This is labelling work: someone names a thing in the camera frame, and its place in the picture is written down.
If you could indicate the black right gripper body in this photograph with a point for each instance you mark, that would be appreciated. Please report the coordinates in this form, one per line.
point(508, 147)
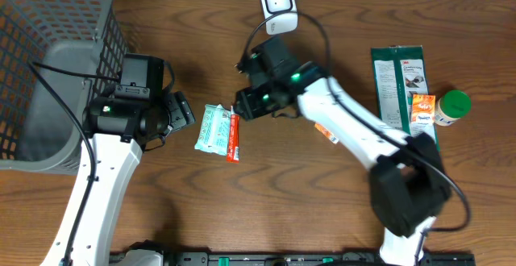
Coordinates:
point(262, 99)

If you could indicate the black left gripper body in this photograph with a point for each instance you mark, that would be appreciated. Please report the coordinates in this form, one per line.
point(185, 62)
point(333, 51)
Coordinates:
point(173, 115)

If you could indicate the teal wet wipes pack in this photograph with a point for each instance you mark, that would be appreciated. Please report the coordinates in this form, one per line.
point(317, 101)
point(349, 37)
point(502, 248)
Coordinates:
point(215, 129)

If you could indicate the red stick sachet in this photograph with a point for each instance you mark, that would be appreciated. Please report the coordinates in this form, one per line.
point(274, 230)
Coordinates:
point(233, 141)

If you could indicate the green 3M gloves package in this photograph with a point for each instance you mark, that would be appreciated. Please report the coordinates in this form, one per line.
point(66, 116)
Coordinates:
point(399, 73)

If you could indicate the orange tissue pack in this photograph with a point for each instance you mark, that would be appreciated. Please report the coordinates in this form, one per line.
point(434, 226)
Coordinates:
point(330, 136)
point(423, 109)

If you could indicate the green lid jar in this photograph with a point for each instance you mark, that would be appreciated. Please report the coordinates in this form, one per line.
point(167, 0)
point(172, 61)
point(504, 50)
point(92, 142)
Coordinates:
point(452, 106)

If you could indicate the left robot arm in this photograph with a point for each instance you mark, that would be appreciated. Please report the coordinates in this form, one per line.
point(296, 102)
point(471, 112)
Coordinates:
point(115, 130)

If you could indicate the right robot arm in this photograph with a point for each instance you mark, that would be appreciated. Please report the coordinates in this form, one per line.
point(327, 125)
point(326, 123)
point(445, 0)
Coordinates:
point(407, 188)

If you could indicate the white barcode scanner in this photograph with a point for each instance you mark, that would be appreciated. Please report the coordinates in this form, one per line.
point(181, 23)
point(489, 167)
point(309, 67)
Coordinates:
point(286, 20)

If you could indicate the grey plastic mesh basket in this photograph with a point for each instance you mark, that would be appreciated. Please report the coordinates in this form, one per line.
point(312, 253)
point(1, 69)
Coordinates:
point(76, 47)

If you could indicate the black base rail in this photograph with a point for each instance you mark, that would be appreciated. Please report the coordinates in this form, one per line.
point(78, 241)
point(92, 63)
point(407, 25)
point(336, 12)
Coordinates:
point(282, 258)

